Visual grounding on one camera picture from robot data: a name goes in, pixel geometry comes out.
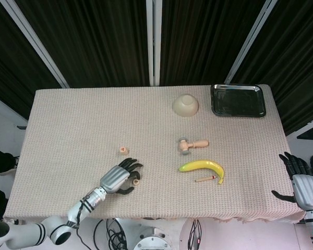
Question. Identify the small black floor bracket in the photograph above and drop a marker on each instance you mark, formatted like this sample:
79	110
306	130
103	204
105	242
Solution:
21	127

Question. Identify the black rectangular tray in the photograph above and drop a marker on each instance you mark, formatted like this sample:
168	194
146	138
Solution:
237	101

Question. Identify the wooden round token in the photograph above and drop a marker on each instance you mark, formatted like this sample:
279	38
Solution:
123	149
136	181

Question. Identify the yellow banana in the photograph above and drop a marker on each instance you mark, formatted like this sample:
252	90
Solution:
203	165

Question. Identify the beige woven tablecloth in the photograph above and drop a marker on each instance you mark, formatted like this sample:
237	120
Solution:
156	125

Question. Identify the white frame post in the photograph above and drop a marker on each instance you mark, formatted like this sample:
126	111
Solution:
34	41
247	44
153	41

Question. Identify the wooden toy hammer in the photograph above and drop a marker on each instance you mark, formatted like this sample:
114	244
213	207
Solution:
187	145

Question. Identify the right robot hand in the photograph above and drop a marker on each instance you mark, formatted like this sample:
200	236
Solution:
306	191

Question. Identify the black curtain panel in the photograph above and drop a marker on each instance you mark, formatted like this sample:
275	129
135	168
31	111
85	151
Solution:
10	65
198	41
94	41
297	65

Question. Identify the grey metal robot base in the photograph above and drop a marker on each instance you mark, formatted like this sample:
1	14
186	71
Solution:
152	239

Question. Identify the wooden stick red band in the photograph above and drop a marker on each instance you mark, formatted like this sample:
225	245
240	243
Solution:
204	179

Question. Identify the black trouser leg with shoe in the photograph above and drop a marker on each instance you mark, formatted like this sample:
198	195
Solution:
0	161

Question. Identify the beige upturned bowl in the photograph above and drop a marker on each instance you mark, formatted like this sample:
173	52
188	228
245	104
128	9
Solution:
185	105

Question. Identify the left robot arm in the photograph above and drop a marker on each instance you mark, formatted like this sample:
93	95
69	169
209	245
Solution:
54	229

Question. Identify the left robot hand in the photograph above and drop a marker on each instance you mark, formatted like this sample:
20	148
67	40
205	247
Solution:
114	178

